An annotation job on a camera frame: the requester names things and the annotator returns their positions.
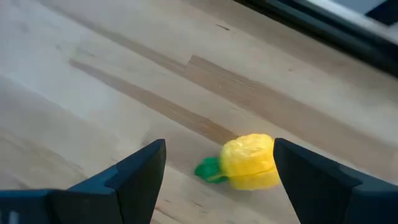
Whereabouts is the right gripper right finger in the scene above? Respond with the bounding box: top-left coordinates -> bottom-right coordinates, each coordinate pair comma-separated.
272,138 -> 398,224

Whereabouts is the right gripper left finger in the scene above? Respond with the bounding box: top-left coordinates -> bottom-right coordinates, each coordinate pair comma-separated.
0,138 -> 167,224

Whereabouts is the yellow toy bell pepper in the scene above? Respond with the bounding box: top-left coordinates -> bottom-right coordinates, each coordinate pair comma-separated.
194,133 -> 280,191

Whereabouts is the black aluminium table frame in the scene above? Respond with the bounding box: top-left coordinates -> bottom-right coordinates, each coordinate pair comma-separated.
232,0 -> 398,78

